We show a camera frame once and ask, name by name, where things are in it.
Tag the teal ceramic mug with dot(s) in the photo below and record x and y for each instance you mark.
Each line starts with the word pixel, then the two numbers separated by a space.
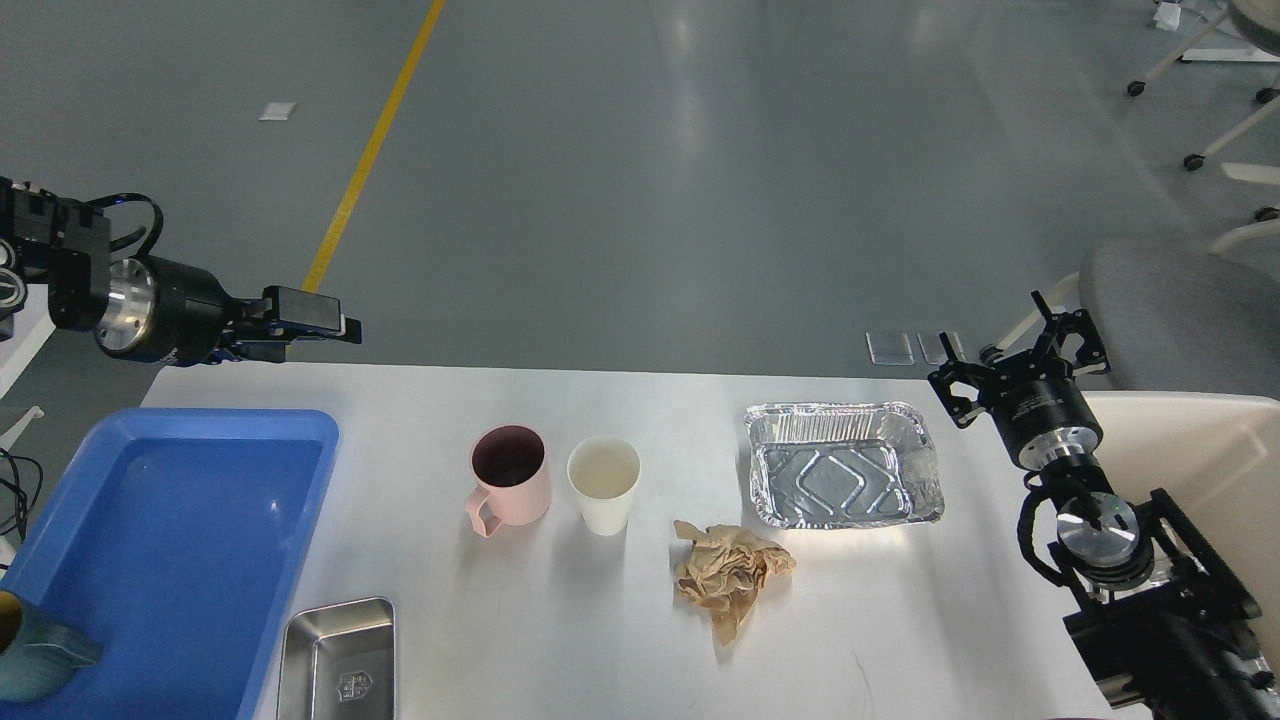
pixel 39 653

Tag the beige plastic bin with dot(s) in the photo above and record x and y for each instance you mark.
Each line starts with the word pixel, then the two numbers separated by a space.
pixel 1217 456

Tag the crumpled brown paper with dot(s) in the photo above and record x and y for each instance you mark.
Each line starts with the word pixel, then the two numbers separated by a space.
pixel 727 568

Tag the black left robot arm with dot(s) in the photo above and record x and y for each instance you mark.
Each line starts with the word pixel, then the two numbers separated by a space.
pixel 96 260

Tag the stainless steel tray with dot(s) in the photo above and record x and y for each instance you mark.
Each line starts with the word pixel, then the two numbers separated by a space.
pixel 339 662

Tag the grey office chair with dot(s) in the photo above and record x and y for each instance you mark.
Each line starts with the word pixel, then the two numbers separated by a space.
pixel 1178 320

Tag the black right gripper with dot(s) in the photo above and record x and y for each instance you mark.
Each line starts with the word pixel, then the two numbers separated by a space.
pixel 1039 412

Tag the pink ribbed mug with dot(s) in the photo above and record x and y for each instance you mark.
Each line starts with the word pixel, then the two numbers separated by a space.
pixel 512 484

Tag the white paper cup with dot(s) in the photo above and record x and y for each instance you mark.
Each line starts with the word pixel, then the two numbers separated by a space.
pixel 603 472

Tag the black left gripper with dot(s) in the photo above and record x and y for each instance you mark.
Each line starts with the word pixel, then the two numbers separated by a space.
pixel 162 312

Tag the aluminium foil tray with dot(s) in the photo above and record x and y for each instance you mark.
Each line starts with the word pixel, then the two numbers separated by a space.
pixel 842 466

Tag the white side table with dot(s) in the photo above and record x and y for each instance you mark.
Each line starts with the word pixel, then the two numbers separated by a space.
pixel 32 329

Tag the blue plastic tray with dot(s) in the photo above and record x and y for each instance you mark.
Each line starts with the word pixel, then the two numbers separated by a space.
pixel 175 539

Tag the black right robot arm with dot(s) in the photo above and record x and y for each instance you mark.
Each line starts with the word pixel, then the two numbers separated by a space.
pixel 1162 620

